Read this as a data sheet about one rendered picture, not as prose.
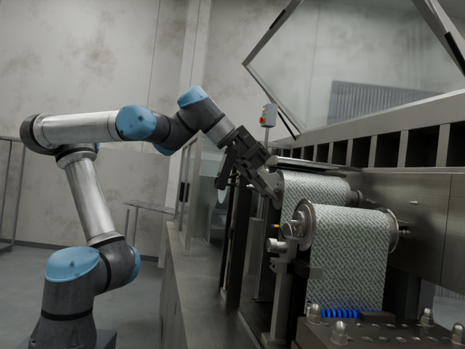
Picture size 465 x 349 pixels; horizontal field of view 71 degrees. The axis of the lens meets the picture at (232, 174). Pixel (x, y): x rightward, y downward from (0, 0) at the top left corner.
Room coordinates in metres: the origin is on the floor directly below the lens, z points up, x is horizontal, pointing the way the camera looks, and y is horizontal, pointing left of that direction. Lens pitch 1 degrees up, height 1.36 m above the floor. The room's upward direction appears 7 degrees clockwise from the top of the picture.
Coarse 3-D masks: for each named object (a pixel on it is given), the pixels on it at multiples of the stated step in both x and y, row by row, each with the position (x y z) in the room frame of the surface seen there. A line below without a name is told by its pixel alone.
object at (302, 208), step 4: (300, 208) 0.95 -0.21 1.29; (304, 208) 0.93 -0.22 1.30; (308, 208) 0.91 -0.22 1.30; (308, 212) 0.91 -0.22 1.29; (308, 216) 0.90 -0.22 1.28; (308, 220) 0.90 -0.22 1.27; (388, 220) 0.95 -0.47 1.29; (308, 224) 0.90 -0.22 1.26; (308, 228) 0.90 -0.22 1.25; (392, 228) 0.94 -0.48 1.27; (308, 232) 0.89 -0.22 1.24; (392, 232) 0.94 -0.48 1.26; (304, 236) 0.91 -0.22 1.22; (308, 236) 0.89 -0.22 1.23; (392, 236) 0.94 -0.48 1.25; (300, 240) 0.93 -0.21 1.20; (304, 240) 0.91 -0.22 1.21; (300, 244) 0.93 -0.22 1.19
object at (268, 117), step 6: (264, 108) 1.48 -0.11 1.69; (270, 108) 1.45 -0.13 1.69; (276, 108) 1.45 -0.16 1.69; (264, 114) 1.47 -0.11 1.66; (270, 114) 1.45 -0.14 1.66; (276, 114) 1.45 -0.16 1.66; (264, 120) 1.46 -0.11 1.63; (270, 120) 1.45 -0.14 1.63; (264, 126) 1.48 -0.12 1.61; (270, 126) 1.46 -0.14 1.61
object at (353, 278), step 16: (320, 256) 0.88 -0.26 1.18; (336, 256) 0.89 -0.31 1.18; (352, 256) 0.90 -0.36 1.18; (368, 256) 0.92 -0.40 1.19; (384, 256) 0.93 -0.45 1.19; (336, 272) 0.90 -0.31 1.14; (352, 272) 0.91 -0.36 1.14; (368, 272) 0.92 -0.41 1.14; (384, 272) 0.93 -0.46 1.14; (320, 288) 0.89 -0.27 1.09; (336, 288) 0.90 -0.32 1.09; (352, 288) 0.91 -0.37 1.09; (368, 288) 0.92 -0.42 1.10; (320, 304) 0.89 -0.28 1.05; (336, 304) 0.90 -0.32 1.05; (352, 304) 0.91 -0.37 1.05; (368, 304) 0.92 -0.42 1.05
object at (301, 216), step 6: (294, 216) 0.95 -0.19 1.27; (300, 216) 0.91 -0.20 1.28; (306, 216) 0.91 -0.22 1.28; (300, 222) 0.90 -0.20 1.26; (306, 222) 0.90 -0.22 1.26; (294, 228) 0.94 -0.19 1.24; (300, 228) 0.90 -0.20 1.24; (306, 228) 0.90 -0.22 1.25; (294, 234) 0.93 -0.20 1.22; (300, 234) 0.91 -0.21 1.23
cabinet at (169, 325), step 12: (168, 252) 2.58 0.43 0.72; (168, 264) 2.42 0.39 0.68; (168, 276) 2.27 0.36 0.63; (168, 288) 2.14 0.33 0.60; (168, 300) 2.04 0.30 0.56; (168, 312) 1.92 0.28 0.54; (168, 324) 1.83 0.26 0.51; (180, 324) 1.31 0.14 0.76; (168, 336) 1.75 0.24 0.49; (180, 336) 1.27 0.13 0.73; (168, 348) 1.67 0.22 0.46; (180, 348) 1.23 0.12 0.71
